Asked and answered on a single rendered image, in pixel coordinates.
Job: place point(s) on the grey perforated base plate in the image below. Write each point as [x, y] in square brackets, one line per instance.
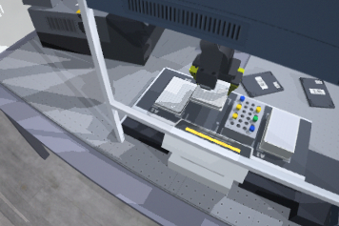
[64, 87]

